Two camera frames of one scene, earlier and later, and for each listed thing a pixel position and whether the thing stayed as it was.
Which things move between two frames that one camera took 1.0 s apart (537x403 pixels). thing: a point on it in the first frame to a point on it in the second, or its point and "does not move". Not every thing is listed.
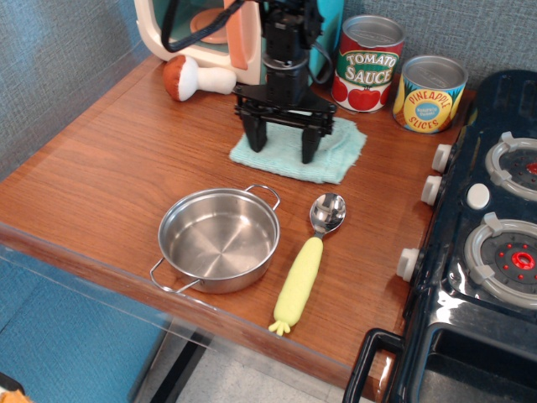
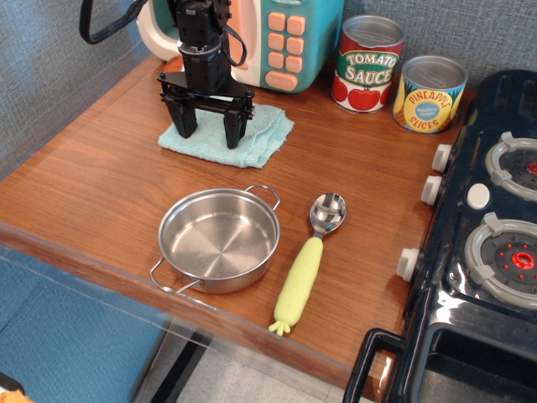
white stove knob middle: (431, 189) does not move
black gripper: (286, 96) to (207, 83)
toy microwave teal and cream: (227, 34) does not move
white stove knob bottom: (407, 263) does not move
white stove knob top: (440, 157) does not move
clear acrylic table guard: (75, 330) does not move
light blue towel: (340, 149) to (265, 133)
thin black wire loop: (331, 65) to (232, 31)
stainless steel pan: (221, 240) does not move
